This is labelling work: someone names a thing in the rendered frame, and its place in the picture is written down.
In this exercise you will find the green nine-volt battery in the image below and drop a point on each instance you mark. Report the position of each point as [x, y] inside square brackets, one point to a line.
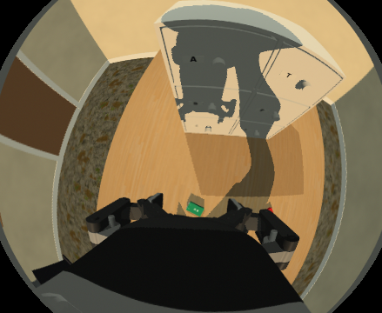
[195, 209]

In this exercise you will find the white chest of drawers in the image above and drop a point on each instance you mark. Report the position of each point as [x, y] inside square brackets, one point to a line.
[245, 17]

